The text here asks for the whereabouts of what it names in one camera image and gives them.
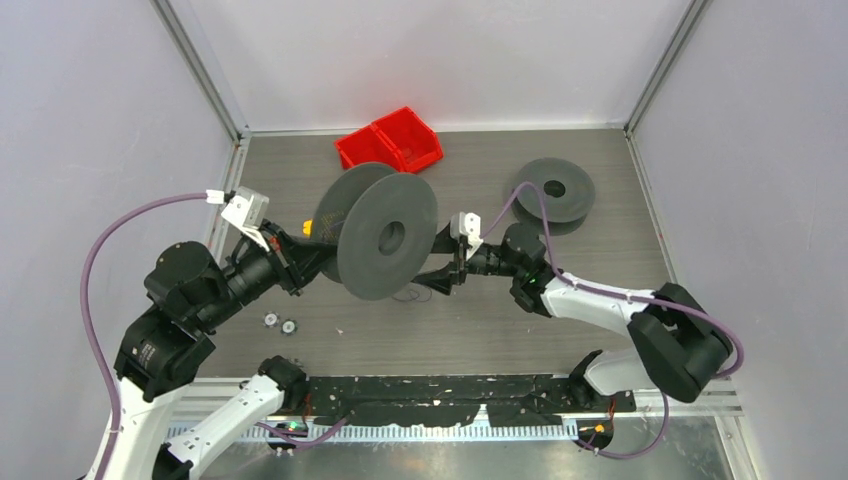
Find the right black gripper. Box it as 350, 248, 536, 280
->
411, 221, 523, 297

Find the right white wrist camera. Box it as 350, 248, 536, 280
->
449, 212, 483, 260

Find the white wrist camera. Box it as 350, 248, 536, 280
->
205, 186, 270, 252
449, 212, 483, 260

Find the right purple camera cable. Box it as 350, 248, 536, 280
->
480, 181, 745, 380

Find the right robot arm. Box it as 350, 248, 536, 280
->
414, 224, 741, 411

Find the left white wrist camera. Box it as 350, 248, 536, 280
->
205, 186, 270, 252

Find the right red bin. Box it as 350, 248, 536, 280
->
371, 106, 444, 174

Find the purple camera cable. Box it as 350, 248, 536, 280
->
80, 192, 213, 480
480, 181, 745, 380

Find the grey spool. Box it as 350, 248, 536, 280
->
309, 162, 438, 301
506, 157, 596, 236

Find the small round connector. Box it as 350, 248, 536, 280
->
280, 319, 298, 336
263, 312, 279, 328

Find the left red bin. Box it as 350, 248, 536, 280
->
334, 126, 405, 172

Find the red bin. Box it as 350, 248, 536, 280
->
371, 106, 444, 174
334, 126, 405, 172

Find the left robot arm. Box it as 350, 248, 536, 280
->
87, 221, 336, 479

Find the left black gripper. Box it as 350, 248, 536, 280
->
200, 212, 341, 326

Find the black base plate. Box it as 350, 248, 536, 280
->
282, 374, 636, 427

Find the grey slotted cable duct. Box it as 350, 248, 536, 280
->
248, 422, 584, 444

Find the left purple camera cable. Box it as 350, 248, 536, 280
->
80, 192, 213, 480

